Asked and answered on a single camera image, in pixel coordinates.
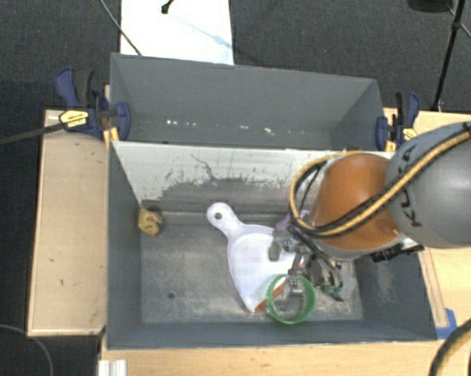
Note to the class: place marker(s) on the yellow toy animal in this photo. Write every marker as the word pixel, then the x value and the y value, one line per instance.
pixel 149 222

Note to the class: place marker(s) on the grey metal bin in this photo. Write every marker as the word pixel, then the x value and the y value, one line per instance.
pixel 185 267

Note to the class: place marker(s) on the pale wood board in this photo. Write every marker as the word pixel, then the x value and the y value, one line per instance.
pixel 70 230

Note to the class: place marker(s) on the white dustpan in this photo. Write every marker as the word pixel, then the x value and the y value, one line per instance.
pixel 248 258

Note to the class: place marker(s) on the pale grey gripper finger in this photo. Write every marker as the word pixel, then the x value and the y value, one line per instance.
pixel 284 303
pixel 294 288

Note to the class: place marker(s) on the black cylinder on white bracket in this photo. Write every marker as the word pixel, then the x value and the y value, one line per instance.
pixel 391 254

